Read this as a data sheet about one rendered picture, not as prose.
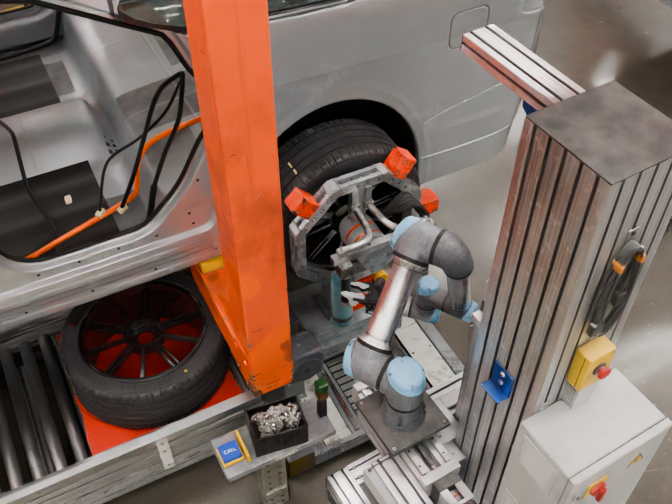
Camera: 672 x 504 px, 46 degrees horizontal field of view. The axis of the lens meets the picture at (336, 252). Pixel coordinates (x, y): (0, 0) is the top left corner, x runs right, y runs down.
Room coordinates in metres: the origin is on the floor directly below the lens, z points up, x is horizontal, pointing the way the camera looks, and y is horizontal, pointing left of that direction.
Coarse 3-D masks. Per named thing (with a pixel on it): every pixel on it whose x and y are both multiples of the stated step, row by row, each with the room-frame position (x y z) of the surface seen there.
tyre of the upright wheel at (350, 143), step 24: (336, 120) 2.41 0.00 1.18; (360, 120) 2.45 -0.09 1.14; (288, 144) 2.31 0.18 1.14; (312, 144) 2.28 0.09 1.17; (336, 144) 2.26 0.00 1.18; (360, 144) 2.27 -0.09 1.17; (384, 144) 2.32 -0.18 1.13; (288, 168) 2.21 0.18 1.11; (312, 168) 2.16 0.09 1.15; (336, 168) 2.17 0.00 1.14; (288, 192) 2.12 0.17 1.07; (312, 192) 2.13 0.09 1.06; (288, 216) 2.08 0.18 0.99; (288, 240) 2.08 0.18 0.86; (288, 264) 2.08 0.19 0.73
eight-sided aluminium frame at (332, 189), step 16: (352, 176) 2.16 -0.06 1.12; (368, 176) 2.15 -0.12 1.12; (384, 176) 2.17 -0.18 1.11; (320, 192) 2.10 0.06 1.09; (336, 192) 2.08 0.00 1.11; (416, 192) 2.23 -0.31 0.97; (320, 208) 2.05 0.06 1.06; (304, 224) 2.02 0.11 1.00; (304, 240) 2.02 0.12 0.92; (304, 256) 2.02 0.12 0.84; (304, 272) 2.01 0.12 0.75; (320, 272) 2.09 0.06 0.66; (368, 272) 2.15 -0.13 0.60
